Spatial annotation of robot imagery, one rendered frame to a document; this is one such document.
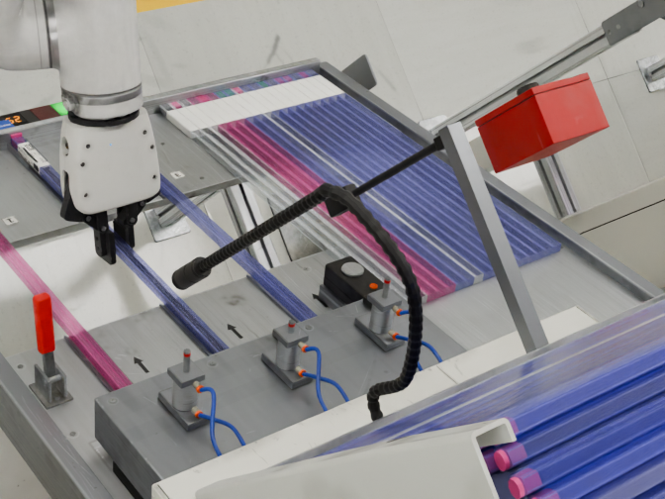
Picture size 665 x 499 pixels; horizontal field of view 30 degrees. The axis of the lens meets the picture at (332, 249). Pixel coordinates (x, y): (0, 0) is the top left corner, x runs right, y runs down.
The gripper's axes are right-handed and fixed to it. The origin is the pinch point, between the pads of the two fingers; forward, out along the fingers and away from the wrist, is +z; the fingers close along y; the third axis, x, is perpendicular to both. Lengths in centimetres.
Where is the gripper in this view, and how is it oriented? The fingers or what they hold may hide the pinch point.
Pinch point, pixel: (114, 241)
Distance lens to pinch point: 140.5
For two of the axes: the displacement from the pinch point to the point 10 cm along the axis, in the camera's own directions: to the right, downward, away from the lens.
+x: -6.1, -3.6, 7.1
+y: 8.0, -2.7, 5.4
